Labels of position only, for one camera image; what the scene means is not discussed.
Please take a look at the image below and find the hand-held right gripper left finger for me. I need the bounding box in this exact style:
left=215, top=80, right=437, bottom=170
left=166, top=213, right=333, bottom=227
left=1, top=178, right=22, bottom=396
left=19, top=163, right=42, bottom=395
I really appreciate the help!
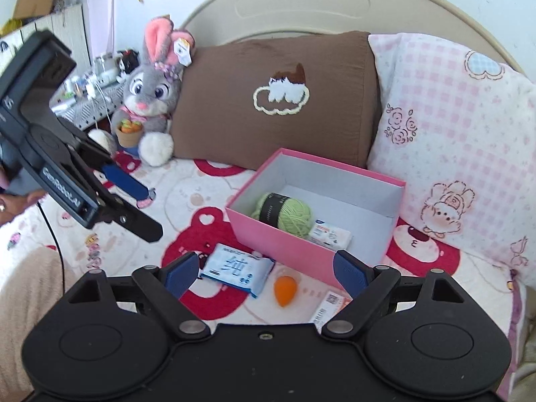
left=63, top=252, right=211, bottom=341

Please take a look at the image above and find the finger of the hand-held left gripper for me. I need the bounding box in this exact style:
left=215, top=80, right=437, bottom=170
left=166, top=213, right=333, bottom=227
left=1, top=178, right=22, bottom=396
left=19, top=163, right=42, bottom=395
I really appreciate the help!
left=54, top=115, right=150, bottom=202
left=98, top=188, right=164, bottom=244

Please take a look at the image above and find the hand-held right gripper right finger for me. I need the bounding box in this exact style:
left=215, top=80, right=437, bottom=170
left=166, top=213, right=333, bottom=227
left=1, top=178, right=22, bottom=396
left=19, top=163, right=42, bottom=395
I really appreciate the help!
left=322, top=250, right=465, bottom=340

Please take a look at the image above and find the small white tissue packet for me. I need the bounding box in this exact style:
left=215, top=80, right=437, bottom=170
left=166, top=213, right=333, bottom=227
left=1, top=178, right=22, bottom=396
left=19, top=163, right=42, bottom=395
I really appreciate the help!
left=307, top=218, right=353, bottom=253

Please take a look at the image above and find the blue white wet wipes pack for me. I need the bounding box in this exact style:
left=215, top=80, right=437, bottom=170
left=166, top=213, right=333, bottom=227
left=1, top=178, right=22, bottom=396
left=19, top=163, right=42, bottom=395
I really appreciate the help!
left=198, top=243, right=276, bottom=299

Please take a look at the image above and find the orange egg-shaped sponge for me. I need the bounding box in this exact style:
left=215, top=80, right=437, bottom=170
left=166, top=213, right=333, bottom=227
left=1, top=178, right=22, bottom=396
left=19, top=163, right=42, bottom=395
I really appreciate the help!
left=274, top=275, right=299, bottom=308

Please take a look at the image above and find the pink cardboard box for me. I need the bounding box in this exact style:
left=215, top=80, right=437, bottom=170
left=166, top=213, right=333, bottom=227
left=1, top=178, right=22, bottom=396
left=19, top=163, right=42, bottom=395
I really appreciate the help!
left=225, top=147, right=407, bottom=291

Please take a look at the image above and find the green yarn ball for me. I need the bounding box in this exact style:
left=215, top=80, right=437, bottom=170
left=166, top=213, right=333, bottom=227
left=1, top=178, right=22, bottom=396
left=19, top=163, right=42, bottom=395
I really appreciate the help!
left=250, top=192, right=315, bottom=241

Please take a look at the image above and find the person's left hand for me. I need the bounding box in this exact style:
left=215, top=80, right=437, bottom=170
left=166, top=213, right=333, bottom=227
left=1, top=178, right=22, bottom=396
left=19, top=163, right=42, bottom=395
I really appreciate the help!
left=0, top=190, right=47, bottom=227

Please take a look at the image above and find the clear floss box orange label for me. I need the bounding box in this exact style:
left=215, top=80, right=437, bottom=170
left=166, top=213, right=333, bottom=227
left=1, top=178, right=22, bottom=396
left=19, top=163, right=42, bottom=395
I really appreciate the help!
left=309, top=291, right=353, bottom=326

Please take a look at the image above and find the cluttered side table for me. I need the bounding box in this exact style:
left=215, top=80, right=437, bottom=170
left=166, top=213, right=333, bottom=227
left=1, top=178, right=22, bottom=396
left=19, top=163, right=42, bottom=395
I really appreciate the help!
left=50, top=50, right=141, bottom=131

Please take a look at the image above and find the bear printed blanket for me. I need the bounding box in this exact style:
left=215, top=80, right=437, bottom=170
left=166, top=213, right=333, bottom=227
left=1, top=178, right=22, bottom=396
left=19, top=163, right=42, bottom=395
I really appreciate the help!
left=0, top=155, right=524, bottom=386

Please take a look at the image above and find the white cabinet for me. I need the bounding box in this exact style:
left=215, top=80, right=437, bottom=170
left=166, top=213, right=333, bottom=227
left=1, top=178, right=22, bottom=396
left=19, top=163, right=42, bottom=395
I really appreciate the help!
left=0, top=4, right=90, bottom=76

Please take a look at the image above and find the brown cardboard box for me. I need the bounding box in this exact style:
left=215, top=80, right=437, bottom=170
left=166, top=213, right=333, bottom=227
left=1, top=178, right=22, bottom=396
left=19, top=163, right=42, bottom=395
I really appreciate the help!
left=12, top=0, right=63, bottom=19

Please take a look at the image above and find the grey bunny plush toy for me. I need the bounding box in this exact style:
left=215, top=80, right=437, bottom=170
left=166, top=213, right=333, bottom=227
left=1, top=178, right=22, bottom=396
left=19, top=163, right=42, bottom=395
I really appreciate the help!
left=88, top=17, right=197, bottom=167

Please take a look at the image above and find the beige fleece cloth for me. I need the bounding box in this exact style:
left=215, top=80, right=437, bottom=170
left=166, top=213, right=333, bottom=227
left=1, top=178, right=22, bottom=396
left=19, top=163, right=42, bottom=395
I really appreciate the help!
left=0, top=246, right=78, bottom=402

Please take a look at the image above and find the brown pillow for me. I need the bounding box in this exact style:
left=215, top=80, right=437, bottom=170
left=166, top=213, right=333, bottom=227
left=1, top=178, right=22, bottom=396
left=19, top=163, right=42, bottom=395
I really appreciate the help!
left=170, top=31, right=382, bottom=170

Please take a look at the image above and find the pink checked pillow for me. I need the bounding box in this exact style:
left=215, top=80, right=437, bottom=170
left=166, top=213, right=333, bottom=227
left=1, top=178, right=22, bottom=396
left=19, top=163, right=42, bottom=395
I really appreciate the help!
left=366, top=32, right=536, bottom=289

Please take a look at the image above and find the beige satin bed cover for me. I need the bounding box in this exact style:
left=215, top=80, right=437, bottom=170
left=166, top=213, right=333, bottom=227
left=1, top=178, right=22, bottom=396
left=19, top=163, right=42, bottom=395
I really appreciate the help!
left=513, top=285, right=536, bottom=369

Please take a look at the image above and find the beige headboard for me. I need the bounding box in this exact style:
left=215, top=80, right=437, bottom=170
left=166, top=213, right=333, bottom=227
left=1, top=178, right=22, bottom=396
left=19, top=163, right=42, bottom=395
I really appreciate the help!
left=182, top=0, right=524, bottom=76

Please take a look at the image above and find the black cable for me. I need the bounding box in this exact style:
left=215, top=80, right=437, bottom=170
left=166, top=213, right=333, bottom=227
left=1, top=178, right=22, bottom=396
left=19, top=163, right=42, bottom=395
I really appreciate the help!
left=37, top=201, right=68, bottom=298

